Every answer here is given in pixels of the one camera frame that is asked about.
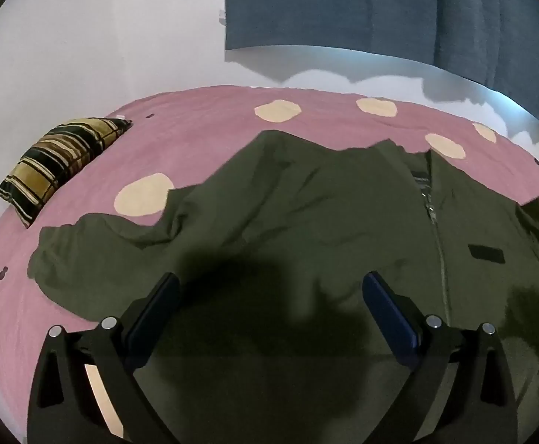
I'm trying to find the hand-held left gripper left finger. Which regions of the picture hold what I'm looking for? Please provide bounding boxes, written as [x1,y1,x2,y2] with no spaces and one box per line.
[27,272,182,444]

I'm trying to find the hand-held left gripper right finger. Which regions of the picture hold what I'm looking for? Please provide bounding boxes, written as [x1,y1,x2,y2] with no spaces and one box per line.
[362,270,524,444]

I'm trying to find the olive green zip jacket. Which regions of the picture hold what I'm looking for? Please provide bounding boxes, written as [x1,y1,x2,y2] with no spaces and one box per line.
[28,129,539,444]

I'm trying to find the striped black and gold pillow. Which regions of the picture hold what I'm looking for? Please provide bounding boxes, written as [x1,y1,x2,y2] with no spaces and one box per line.
[0,117,132,228]

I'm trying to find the pink blanket with cream dots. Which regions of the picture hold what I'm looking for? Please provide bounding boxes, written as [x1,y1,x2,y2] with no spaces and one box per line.
[0,84,539,444]

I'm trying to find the blue curtain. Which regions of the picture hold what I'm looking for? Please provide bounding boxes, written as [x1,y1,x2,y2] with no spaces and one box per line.
[224,0,539,134]

